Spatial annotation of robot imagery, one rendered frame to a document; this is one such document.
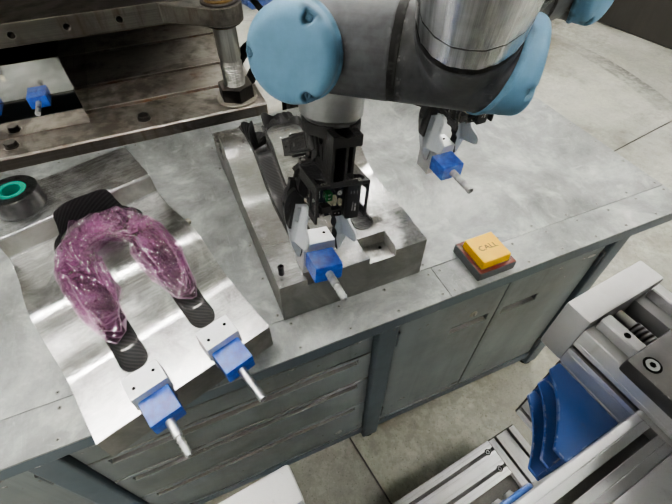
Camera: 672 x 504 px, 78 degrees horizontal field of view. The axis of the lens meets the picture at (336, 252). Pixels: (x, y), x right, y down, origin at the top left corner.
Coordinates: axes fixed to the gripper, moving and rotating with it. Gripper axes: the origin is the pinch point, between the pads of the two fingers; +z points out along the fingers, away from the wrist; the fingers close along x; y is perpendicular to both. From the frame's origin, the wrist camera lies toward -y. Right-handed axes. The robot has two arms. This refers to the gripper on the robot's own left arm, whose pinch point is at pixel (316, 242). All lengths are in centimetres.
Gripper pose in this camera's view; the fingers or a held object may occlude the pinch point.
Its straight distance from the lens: 62.7
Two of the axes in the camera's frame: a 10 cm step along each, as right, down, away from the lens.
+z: -0.7, 7.8, 6.2
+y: 4.0, 5.9, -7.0
